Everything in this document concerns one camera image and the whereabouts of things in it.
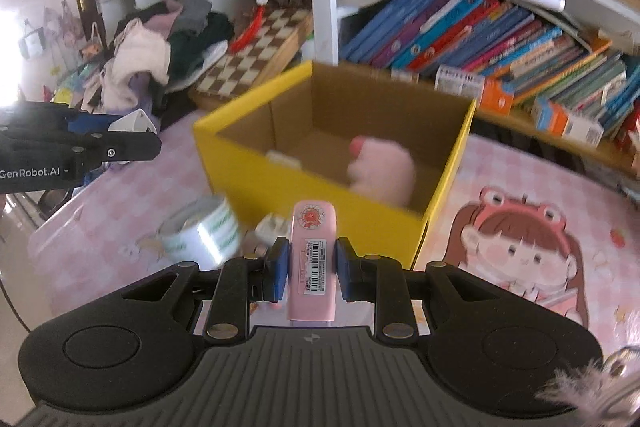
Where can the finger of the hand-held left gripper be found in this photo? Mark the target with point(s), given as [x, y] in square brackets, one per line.
[95, 123]
[120, 149]

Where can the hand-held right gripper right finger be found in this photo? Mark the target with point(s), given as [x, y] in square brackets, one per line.
[346, 269]

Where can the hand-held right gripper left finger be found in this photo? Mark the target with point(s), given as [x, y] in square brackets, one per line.
[277, 269]

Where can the white plastic block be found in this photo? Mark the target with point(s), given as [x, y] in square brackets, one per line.
[134, 122]

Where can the pink rectangular case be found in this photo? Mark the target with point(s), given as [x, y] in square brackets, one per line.
[312, 257]

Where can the white charger plug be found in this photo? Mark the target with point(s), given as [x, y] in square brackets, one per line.
[270, 227]

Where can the yellow cardboard box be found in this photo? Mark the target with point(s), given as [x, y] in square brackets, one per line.
[250, 187]

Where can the pink printed desktop mat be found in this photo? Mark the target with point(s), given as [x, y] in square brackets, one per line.
[500, 187]

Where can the roll of clear tape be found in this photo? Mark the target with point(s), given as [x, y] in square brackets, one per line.
[205, 232]

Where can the pile of clothes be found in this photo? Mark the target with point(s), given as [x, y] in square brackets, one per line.
[150, 52]

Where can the hanging tote bags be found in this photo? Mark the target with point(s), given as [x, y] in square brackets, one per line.
[50, 37]

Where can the pink plush toy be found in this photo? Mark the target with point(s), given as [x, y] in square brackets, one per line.
[385, 169]

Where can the wooden chessboard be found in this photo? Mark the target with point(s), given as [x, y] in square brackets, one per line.
[250, 57]

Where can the red tassel ornament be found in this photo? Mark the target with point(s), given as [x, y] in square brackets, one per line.
[250, 29]

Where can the orange white carton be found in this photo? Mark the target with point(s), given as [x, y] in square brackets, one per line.
[570, 122]
[465, 84]

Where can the white fluffy pompom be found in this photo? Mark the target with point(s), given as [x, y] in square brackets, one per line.
[580, 382]

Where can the row of leaning picture books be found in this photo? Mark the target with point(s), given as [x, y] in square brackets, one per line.
[475, 37]

